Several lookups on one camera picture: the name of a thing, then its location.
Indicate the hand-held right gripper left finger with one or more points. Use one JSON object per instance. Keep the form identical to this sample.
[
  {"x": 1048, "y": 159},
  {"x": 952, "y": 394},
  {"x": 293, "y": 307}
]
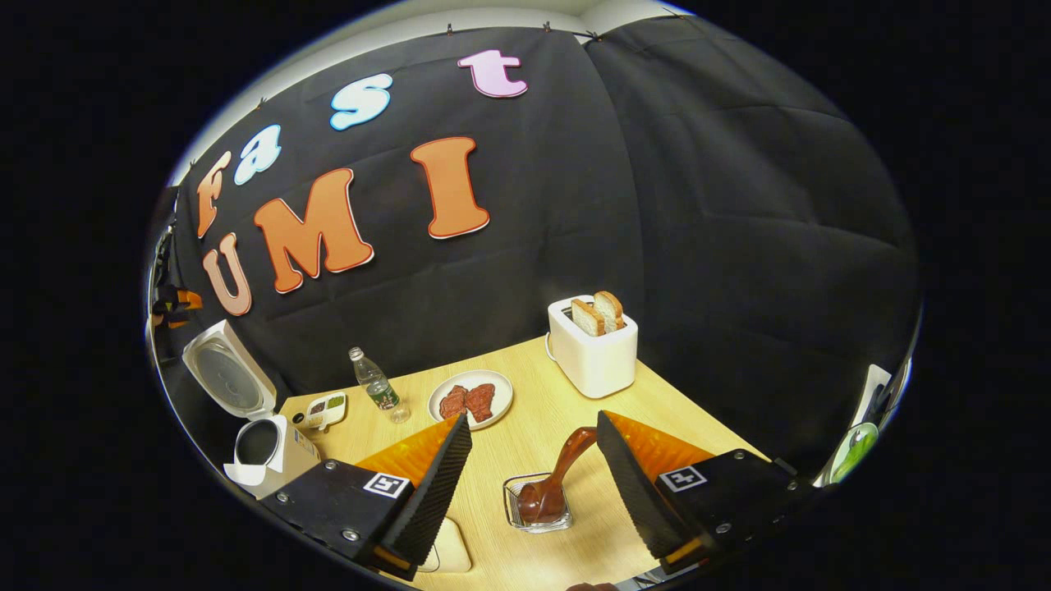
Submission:
[{"x": 435, "y": 492}]

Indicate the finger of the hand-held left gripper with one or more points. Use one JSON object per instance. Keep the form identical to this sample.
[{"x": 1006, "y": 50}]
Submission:
[{"x": 190, "y": 300}]

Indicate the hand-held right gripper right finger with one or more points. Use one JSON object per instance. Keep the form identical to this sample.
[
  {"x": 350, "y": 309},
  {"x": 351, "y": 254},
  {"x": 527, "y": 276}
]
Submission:
[{"x": 636, "y": 492}]

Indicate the clear tray of white rice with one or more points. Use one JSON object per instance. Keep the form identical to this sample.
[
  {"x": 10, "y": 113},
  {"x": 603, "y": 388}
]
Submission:
[{"x": 452, "y": 546}]

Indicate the brown wooden spoon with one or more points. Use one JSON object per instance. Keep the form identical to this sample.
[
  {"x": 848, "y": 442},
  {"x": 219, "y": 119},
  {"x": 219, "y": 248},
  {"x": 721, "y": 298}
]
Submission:
[{"x": 566, "y": 460}]

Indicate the white rice cooker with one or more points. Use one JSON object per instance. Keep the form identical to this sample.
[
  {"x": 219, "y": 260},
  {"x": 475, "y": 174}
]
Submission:
[{"x": 287, "y": 460}]

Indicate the clear plastic water bottle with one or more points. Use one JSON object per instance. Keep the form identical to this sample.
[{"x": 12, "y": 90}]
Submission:
[{"x": 378, "y": 390}]

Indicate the white plate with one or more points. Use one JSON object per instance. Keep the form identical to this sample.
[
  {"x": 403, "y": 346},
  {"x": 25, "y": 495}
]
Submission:
[{"x": 472, "y": 377}]

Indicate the white toaster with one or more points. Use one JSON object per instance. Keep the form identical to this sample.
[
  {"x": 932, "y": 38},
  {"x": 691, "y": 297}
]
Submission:
[{"x": 595, "y": 365}]

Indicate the small white seasoning dish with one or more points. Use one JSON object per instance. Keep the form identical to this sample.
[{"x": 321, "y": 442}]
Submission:
[{"x": 328, "y": 410}]

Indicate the green round object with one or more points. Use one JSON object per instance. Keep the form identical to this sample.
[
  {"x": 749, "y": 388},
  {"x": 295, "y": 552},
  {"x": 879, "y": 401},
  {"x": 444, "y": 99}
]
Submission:
[{"x": 854, "y": 451}]

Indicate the white panel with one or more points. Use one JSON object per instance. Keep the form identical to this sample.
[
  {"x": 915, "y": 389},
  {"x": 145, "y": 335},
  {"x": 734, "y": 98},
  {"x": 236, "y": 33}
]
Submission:
[{"x": 872, "y": 390}]

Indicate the black backdrop cloth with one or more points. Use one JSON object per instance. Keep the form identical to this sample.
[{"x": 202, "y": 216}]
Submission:
[{"x": 657, "y": 205}]

